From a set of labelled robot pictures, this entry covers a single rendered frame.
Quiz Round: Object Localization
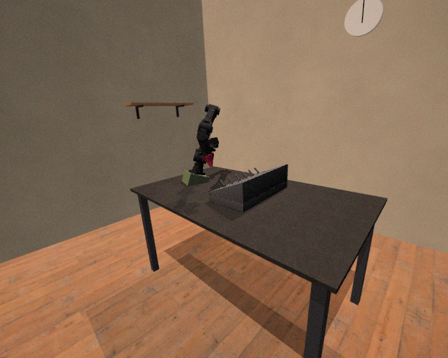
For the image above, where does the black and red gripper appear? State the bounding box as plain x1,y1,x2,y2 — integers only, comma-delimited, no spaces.
198,149,216,167

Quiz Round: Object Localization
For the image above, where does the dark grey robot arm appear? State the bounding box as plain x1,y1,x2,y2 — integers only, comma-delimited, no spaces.
189,104,220,175

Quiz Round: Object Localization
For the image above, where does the grey switch console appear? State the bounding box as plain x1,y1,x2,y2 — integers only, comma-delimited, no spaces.
209,164,288,212

